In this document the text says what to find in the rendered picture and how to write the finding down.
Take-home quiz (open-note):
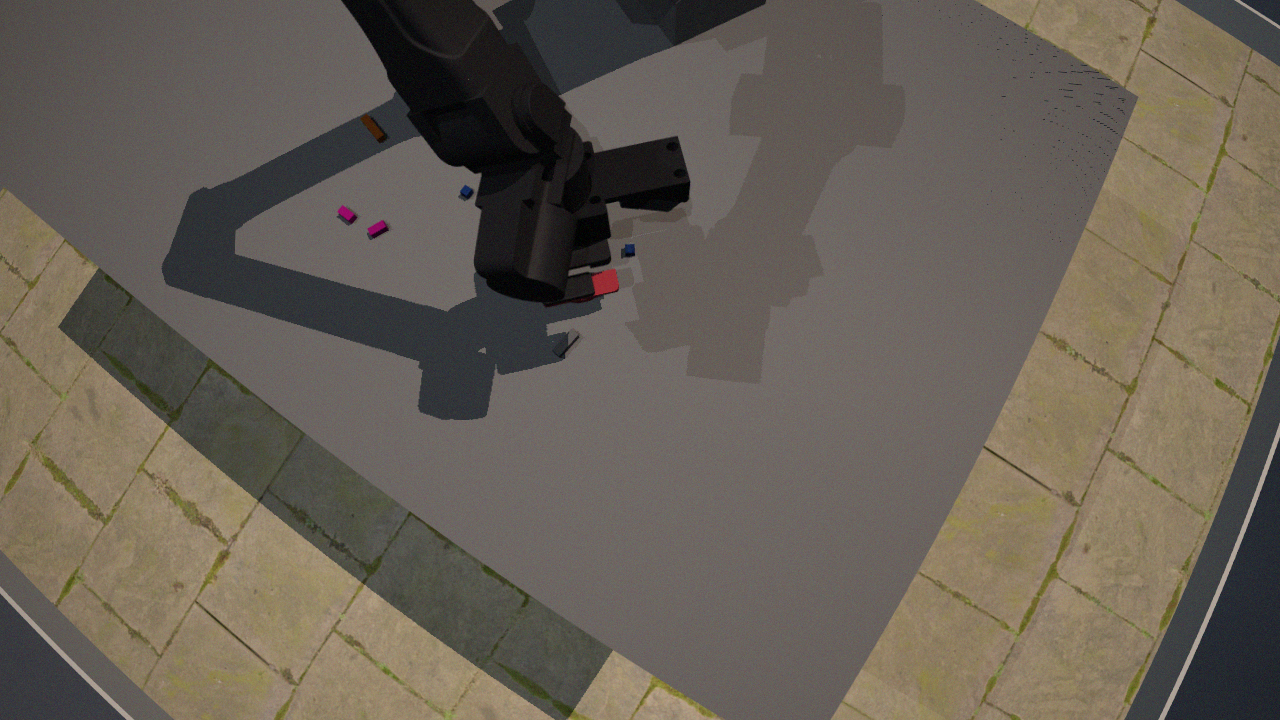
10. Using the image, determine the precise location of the brown rectangular block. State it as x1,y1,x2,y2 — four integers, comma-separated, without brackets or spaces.
360,114,387,143

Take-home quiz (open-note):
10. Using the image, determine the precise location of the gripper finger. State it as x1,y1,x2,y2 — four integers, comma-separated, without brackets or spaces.
543,269,620,307

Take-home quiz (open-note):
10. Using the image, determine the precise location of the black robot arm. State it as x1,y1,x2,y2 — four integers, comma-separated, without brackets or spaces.
340,0,690,302

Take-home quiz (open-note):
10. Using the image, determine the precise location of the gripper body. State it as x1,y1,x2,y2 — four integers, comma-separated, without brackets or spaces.
541,182,611,306

